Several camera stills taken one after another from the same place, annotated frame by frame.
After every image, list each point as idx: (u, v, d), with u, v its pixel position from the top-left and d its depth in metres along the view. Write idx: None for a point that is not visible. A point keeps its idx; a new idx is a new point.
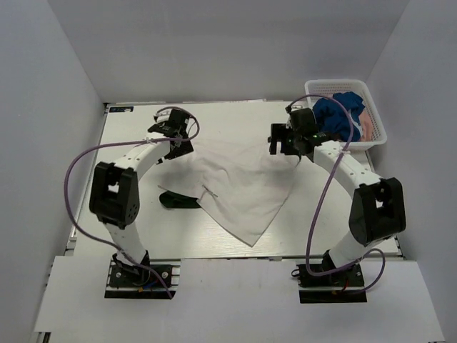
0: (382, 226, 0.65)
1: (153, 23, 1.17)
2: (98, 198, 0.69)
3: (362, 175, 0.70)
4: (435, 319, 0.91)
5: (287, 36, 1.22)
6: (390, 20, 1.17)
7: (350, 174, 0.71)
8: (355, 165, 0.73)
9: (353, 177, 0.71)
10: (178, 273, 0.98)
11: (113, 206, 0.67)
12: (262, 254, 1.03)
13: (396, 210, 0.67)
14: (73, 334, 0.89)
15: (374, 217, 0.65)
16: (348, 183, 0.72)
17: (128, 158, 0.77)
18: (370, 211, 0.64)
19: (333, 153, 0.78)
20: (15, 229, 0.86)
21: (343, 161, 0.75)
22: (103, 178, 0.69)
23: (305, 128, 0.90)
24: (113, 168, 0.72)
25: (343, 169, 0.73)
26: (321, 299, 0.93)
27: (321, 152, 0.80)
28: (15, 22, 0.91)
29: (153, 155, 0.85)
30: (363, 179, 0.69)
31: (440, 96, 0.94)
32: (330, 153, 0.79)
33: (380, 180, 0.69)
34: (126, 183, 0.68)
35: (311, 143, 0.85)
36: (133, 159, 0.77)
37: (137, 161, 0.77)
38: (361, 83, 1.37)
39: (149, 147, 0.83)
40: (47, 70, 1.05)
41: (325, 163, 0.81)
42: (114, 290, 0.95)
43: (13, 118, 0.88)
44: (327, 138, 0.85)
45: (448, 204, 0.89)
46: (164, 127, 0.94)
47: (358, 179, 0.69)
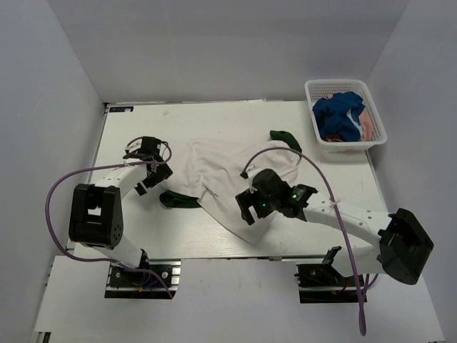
0: (418, 256, 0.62)
1: (153, 23, 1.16)
2: (78, 222, 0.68)
3: (371, 220, 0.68)
4: (435, 319, 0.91)
5: (287, 36, 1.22)
6: (391, 19, 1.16)
7: (360, 224, 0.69)
8: (356, 211, 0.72)
9: (363, 226, 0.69)
10: (178, 274, 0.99)
11: (96, 230, 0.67)
12: (262, 254, 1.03)
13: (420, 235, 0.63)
14: (73, 334, 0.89)
15: (407, 254, 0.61)
16: (361, 232, 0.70)
17: (107, 179, 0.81)
18: (401, 252, 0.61)
19: (327, 208, 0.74)
20: (15, 229, 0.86)
21: (342, 213, 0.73)
22: (83, 201, 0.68)
23: (277, 191, 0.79)
24: (94, 189, 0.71)
25: (349, 221, 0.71)
26: (320, 299, 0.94)
27: (313, 211, 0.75)
28: (15, 21, 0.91)
29: (131, 177, 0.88)
30: (376, 224, 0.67)
31: (440, 96, 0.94)
32: (323, 209, 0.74)
33: (392, 216, 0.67)
34: (110, 201, 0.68)
35: (298, 206, 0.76)
36: (113, 179, 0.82)
37: (117, 181, 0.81)
38: (361, 83, 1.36)
39: (127, 169, 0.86)
40: (47, 70, 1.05)
41: (325, 221, 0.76)
42: (114, 290, 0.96)
43: (12, 119, 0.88)
44: (306, 191, 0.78)
45: (448, 205, 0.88)
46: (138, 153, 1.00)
47: (371, 227, 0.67)
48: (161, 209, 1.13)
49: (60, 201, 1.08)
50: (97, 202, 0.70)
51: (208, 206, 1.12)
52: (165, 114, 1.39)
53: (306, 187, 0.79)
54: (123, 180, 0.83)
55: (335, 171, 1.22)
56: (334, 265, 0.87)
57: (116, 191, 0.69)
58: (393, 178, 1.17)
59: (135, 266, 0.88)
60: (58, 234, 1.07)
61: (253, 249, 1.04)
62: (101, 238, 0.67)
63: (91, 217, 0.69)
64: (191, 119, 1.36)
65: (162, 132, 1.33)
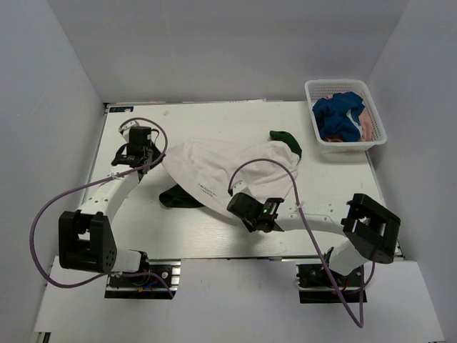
0: (388, 236, 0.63)
1: (153, 24, 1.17)
2: (68, 251, 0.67)
3: (332, 212, 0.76)
4: (435, 319, 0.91)
5: (286, 36, 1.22)
6: (390, 21, 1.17)
7: (325, 218, 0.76)
8: (318, 208, 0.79)
9: (328, 219, 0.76)
10: (178, 274, 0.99)
11: (86, 258, 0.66)
12: (262, 254, 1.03)
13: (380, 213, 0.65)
14: (74, 333, 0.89)
15: (375, 236, 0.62)
16: (328, 226, 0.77)
17: (93, 201, 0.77)
18: (369, 235, 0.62)
19: (294, 212, 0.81)
20: (15, 229, 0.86)
21: (307, 213, 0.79)
22: (68, 229, 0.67)
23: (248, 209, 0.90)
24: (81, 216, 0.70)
25: (315, 219, 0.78)
26: (320, 299, 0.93)
27: (284, 219, 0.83)
28: (16, 22, 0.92)
29: (121, 191, 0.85)
30: (337, 215, 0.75)
31: (440, 95, 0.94)
32: (290, 214, 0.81)
33: (351, 204, 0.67)
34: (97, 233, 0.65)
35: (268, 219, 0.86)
36: (101, 200, 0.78)
37: (104, 202, 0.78)
38: (361, 83, 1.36)
39: (115, 184, 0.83)
40: (47, 71, 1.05)
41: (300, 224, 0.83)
42: (114, 290, 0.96)
43: (13, 120, 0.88)
44: (275, 203, 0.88)
45: (447, 205, 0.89)
46: (129, 156, 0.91)
47: (334, 219, 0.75)
48: (161, 209, 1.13)
49: (60, 201, 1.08)
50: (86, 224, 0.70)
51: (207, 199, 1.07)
52: (165, 114, 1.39)
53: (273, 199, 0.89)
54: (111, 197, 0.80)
55: (335, 171, 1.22)
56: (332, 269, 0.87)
57: (103, 221, 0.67)
58: (393, 178, 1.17)
59: (135, 270, 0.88)
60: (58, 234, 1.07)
61: (253, 250, 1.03)
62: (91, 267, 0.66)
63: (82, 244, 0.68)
64: (192, 120, 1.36)
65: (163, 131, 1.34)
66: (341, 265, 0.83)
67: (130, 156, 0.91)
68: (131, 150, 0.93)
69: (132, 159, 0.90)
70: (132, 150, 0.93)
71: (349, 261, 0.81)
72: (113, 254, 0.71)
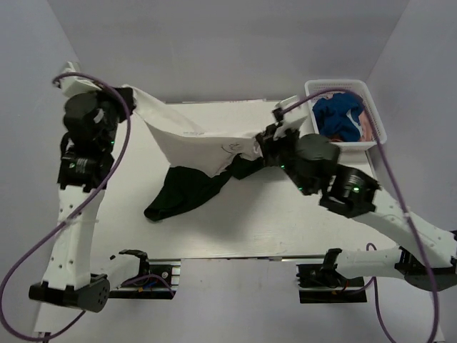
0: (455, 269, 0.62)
1: (153, 23, 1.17)
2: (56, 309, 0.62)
3: (441, 242, 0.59)
4: (435, 319, 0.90)
5: (285, 36, 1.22)
6: (390, 21, 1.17)
7: (433, 245, 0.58)
8: (426, 229, 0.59)
9: (435, 247, 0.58)
10: (179, 274, 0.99)
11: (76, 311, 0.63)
12: (262, 254, 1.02)
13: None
14: (73, 334, 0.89)
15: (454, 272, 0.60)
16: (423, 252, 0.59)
17: (57, 267, 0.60)
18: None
19: (398, 219, 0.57)
20: (16, 228, 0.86)
21: (418, 230, 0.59)
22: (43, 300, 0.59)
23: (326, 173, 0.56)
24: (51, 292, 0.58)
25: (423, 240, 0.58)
26: (320, 299, 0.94)
27: (378, 216, 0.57)
28: (16, 21, 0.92)
29: (84, 232, 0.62)
30: (446, 247, 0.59)
31: (440, 94, 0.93)
32: (393, 217, 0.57)
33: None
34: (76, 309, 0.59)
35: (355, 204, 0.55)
36: (65, 264, 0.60)
37: (70, 265, 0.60)
38: (361, 83, 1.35)
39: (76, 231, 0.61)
40: (46, 69, 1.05)
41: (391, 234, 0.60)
42: (114, 290, 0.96)
43: (13, 118, 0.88)
44: (366, 183, 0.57)
45: (447, 206, 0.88)
46: (78, 161, 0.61)
47: (443, 252, 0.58)
48: None
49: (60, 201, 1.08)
50: (56, 301, 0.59)
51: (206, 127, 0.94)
52: None
53: (366, 176, 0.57)
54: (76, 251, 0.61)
55: None
56: (338, 269, 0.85)
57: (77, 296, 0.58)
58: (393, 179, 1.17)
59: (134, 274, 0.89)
60: None
61: (253, 250, 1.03)
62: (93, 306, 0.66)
63: None
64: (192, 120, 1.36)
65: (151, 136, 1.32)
66: (350, 271, 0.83)
67: (81, 158, 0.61)
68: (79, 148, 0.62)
69: (83, 167, 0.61)
70: (79, 144, 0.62)
71: (363, 270, 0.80)
72: (101, 287, 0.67)
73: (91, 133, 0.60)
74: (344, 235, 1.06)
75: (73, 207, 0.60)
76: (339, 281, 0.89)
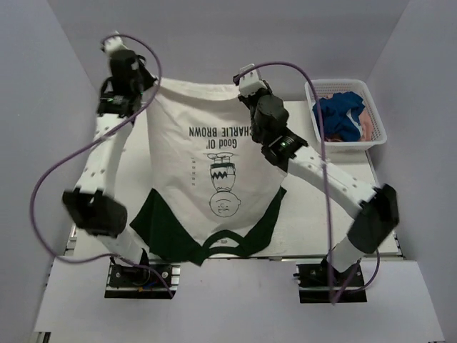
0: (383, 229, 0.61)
1: (154, 23, 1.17)
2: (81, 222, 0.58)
3: (355, 189, 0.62)
4: (434, 319, 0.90)
5: (287, 35, 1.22)
6: (390, 21, 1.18)
7: (310, 168, 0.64)
8: (343, 177, 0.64)
9: (347, 192, 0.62)
10: (178, 273, 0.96)
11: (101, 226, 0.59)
12: (261, 254, 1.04)
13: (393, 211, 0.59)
14: (73, 334, 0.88)
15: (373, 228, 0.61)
16: (341, 199, 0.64)
17: (89, 175, 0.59)
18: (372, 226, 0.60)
19: (348, 190, 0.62)
20: (16, 229, 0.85)
21: (329, 175, 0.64)
22: (76, 210, 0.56)
23: (273, 128, 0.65)
24: (78, 194, 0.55)
25: (333, 186, 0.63)
26: (322, 299, 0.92)
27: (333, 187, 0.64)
28: (18, 19, 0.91)
29: (115, 157, 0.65)
30: (358, 194, 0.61)
31: (439, 93, 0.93)
32: (310, 165, 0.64)
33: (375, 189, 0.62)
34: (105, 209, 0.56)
35: (284, 156, 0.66)
36: (97, 172, 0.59)
37: (101, 175, 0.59)
38: (360, 83, 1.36)
39: (106, 147, 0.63)
40: (46, 67, 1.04)
41: (303, 175, 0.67)
42: (114, 290, 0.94)
43: (14, 118, 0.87)
44: (296, 141, 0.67)
45: (446, 204, 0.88)
46: (116, 98, 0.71)
47: (354, 197, 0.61)
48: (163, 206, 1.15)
49: (59, 202, 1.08)
50: (85, 209, 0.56)
51: (213, 96, 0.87)
52: None
53: (295, 137, 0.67)
54: (108, 163, 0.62)
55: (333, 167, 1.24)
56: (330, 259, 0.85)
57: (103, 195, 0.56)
58: (392, 178, 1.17)
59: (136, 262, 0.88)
60: (57, 234, 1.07)
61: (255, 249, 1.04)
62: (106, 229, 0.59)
63: (92, 218, 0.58)
64: None
65: (128, 163, 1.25)
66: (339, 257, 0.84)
67: (117, 96, 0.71)
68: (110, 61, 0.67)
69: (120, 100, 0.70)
70: (116, 85, 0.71)
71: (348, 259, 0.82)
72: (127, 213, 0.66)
73: (126, 80, 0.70)
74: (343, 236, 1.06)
75: (108, 128, 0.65)
76: (335, 278, 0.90)
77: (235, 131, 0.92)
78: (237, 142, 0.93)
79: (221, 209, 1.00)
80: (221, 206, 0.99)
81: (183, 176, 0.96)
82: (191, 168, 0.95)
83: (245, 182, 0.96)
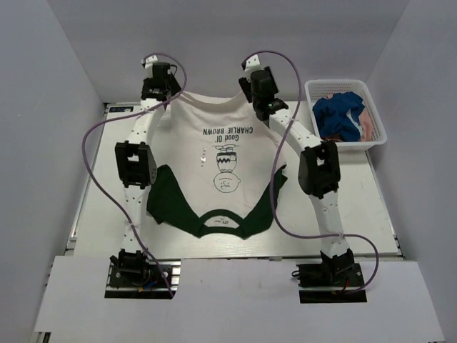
0: (323, 180, 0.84)
1: (154, 23, 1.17)
2: (124, 171, 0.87)
3: (307, 139, 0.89)
4: (435, 319, 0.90)
5: (287, 36, 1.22)
6: (390, 21, 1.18)
7: (281, 121, 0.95)
8: (303, 132, 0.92)
9: (300, 141, 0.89)
10: (178, 274, 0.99)
11: (139, 174, 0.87)
12: (262, 254, 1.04)
13: (333, 163, 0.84)
14: (73, 334, 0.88)
15: (316, 176, 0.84)
16: (297, 145, 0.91)
17: (136, 133, 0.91)
18: (315, 171, 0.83)
19: (302, 139, 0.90)
20: (16, 229, 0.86)
21: (293, 128, 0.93)
22: (123, 156, 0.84)
23: (262, 96, 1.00)
24: (128, 146, 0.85)
25: (293, 135, 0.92)
26: (320, 299, 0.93)
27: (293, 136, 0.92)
28: (17, 19, 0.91)
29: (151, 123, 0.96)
30: (307, 143, 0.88)
31: (439, 93, 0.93)
32: (283, 121, 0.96)
33: (323, 145, 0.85)
34: (143, 156, 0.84)
35: (268, 112, 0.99)
36: (140, 133, 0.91)
37: (144, 134, 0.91)
38: (360, 83, 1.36)
39: (146, 116, 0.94)
40: (46, 67, 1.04)
41: (278, 129, 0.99)
42: (114, 290, 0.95)
43: (13, 118, 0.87)
44: (280, 104, 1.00)
45: (446, 204, 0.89)
46: (155, 90, 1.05)
47: (304, 143, 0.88)
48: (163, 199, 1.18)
49: (59, 202, 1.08)
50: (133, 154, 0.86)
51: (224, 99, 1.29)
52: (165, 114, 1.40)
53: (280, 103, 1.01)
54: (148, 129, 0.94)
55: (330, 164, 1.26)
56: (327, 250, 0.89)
57: (148, 148, 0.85)
58: (392, 178, 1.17)
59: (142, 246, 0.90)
60: (57, 234, 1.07)
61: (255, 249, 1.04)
62: (141, 176, 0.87)
63: (134, 167, 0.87)
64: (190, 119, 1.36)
65: None
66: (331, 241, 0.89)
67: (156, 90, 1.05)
68: (153, 68, 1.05)
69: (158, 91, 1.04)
70: (154, 82, 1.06)
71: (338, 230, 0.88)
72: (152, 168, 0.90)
73: (163, 77, 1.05)
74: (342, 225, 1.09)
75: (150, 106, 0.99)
76: (331, 275, 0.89)
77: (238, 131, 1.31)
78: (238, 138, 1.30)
79: (223, 186, 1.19)
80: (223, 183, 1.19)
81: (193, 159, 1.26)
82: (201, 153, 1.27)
83: (244, 165, 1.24)
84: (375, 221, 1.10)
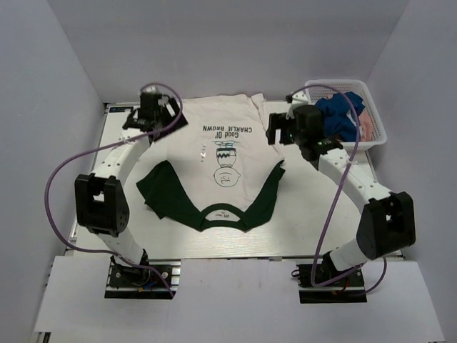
0: (391, 241, 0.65)
1: (153, 23, 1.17)
2: (85, 211, 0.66)
3: (370, 189, 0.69)
4: (435, 319, 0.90)
5: (287, 36, 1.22)
6: (390, 21, 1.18)
7: (335, 163, 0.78)
8: (363, 177, 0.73)
9: (362, 190, 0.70)
10: (179, 274, 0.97)
11: (103, 216, 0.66)
12: (262, 254, 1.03)
13: (406, 224, 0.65)
14: (73, 335, 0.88)
15: (384, 237, 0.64)
16: (357, 196, 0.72)
17: (106, 166, 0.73)
18: (382, 232, 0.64)
19: (363, 188, 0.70)
20: (16, 229, 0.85)
21: (350, 173, 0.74)
22: (86, 191, 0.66)
23: (309, 130, 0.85)
24: (96, 179, 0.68)
25: (351, 181, 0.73)
26: (321, 299, 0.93)
27: (351, 182, 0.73)
28: (17, 19, 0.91)
29: (133, 155, 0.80)
30: (373, 194, 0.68)
31: (439, 94, 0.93)
32: (336, 163, 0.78)
33: (390, 196, 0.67)
34: (111, 191, 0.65)
35: (316, 151, 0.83)
36: (113, 165, 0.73)
37: (117, 167, 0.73)
38: (360, 83, 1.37)
39: (125, 148, 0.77)
40: (46, 67, 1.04)
41: (331, 173, 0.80)
42: (113, 290, 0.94)
43: (13, 118, 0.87)
44: (332, 143, 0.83)
45: (448, 205, 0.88)
46: (140, 121, 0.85)
47: (366, 194, 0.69)
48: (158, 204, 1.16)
49: (59, 202, 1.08)
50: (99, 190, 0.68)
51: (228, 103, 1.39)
52: None
53: (333, 140, 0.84)
54: (124, 161, 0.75)
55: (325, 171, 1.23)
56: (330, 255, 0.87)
57: (117, 183, 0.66)
58: (392, 179, 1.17)
59: (136, 262, 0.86)
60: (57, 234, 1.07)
61: (255, 249, 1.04)
62: (104, 221, 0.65)
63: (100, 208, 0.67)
64: (190, 119, 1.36)
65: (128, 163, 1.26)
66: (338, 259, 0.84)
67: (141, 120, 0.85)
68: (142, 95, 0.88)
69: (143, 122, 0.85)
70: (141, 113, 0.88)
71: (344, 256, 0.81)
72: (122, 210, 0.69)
73: (153, 107, 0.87)
74: (343, 220, 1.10)
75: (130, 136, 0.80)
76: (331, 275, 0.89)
77: (238, 128, 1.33)
78: (238, 135, 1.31)
79: (223, 181, 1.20)
80: (223, 179, 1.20)
81: (193, 156, 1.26)
82: (201, 149, 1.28)
83: (244, 161, 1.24)
84: None
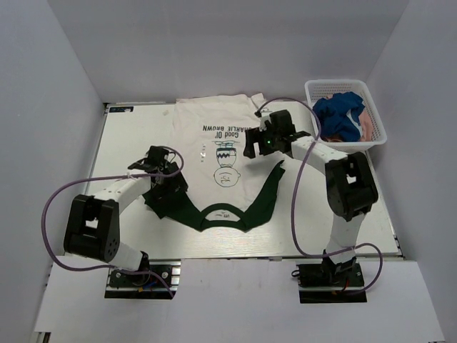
0: (356, 196, 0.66)
1: (153, 24, 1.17)
2: (74, 234, 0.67)
3: (332, 153, 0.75)
4: (435, 319, 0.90)
5: (287, 36, 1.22)
6: (390, 21, 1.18)
7: (304, 146, 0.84)
8: (326, 148, 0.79)
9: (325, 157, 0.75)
10: (178, 274, 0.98)
11: (91, 241, 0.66)
12: (262, 254, 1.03)
13: (366, 179, 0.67)
14: (73, 335, 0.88)
15: (346, 191, 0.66)
16: (320, 163, 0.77)
17: (107, 191, 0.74)
18: (343, 186, 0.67)
19: (325, 154, 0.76)
20: (16, 229, 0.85)
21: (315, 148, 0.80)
22: (81, 212, 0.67)
23: (280, 128, 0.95)
24: (93, 201, 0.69)
25: (315, 153, 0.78)
26: (320, 299, 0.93)
27: (315, 153, 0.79)
28: (17, 19, 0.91)
29: (133, 191, 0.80)
30: (332, 156, 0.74)
31: (439, 94, 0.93)
32: (304, 145, 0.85)
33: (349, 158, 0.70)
34: (106, 215, 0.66)
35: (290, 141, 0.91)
36: (113, 191, 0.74)
37: (117, 194, 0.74)
38: (360, 83, 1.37)
39: (128, 182, 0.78)
40: (46, 67, 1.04)
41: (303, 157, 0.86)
42: (114, 290, 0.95)
43: (13, 118, 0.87)
44: (301, 133, 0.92)
45: (447, 205, 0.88)
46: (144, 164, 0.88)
47: (327, 157, 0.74)
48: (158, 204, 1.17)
49: (59, 202, 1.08)
50: (94, 214, 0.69)
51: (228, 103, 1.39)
52: (165, 113, 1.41)
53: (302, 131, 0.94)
54: (124, 193, 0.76)
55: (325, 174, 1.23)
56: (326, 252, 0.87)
57: (114, 206, 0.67)
58: (392, 179, 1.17)
59: (134, 269, 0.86)
60: (58, 234, 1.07)
61: (255, 249, 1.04)
62: (91, 248, 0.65)
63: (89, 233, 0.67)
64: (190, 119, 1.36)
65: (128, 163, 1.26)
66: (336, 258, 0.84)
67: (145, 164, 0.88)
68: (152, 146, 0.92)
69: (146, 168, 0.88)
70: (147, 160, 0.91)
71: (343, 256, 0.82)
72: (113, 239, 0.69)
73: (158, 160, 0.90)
74: None
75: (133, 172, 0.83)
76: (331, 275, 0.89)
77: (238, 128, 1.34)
78: (238, 135, 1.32)
79: (223, 181, 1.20)
80: (224, 179, 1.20)
81: (194, 156, 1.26)
82: (201, 149, 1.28)
83: (245, 161, 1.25)
84: (375, 221, 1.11)
